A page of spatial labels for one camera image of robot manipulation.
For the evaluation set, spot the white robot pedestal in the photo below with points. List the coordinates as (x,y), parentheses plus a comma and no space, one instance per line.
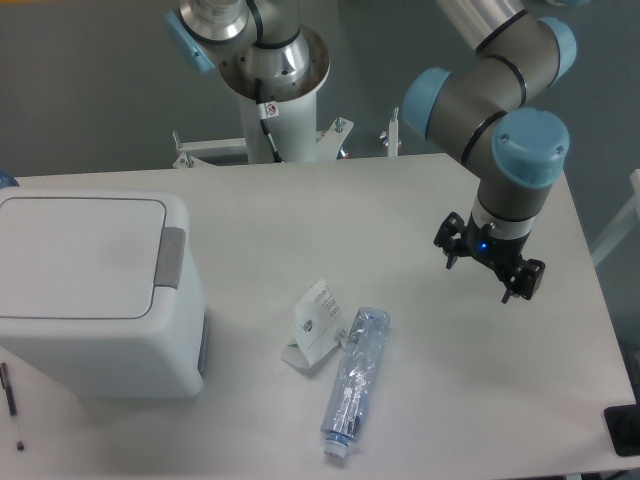
(276,90)

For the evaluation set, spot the white frame at right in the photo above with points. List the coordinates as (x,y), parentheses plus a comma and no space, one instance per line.
(623,222)

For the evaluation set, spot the crushed blue plastic bottle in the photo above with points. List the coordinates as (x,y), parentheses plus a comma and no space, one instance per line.
(348,403)

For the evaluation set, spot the blue object at left edge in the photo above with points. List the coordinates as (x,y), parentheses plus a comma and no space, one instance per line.
(7,180)

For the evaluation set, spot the black pen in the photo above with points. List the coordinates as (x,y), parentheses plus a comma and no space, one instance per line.
(12,406)

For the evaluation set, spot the white metal base frame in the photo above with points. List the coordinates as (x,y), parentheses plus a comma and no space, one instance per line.
(329,145)

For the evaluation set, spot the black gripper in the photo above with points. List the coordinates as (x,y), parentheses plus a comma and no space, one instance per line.
(496,243)

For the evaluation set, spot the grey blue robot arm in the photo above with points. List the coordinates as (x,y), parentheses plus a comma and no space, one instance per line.
(482,119)

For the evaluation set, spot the black device at table edge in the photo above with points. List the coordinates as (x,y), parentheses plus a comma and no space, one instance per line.
(623,425)

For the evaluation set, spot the white crumpled paper package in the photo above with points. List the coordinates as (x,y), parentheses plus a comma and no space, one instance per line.
(319,327)

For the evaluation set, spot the white trash can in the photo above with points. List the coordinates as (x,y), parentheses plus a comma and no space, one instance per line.
(100,291)

